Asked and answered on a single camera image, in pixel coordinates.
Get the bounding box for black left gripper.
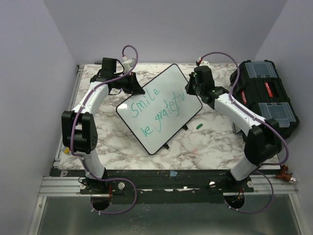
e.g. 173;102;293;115
113;71;145;94

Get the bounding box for black framed whiteboard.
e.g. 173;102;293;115
116;64;202;155

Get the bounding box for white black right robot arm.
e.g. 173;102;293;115
185;66;282;192

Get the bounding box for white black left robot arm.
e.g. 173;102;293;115
61;57;145;193

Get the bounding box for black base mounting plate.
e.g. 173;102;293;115
50;167;255;204

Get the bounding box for black plastic toolbox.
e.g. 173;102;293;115
232;60;299;139

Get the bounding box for copper pipe fitting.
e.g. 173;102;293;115
275;164;296;184

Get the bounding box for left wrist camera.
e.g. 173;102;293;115
122;56;136;73

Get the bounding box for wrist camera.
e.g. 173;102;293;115
122;56;136;73
196;57;210;66

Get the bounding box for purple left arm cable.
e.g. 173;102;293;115
69;45;140;216

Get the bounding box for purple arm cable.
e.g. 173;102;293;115
69;45;140;216
197;51;291;213

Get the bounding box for aluminium rail left edge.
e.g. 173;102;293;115
53;64;85;168

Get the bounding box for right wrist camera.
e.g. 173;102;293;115
196;57;210;66

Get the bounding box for front aluminium rail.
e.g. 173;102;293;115
39;177;83;197

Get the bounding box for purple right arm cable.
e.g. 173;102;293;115
197;51;291;213

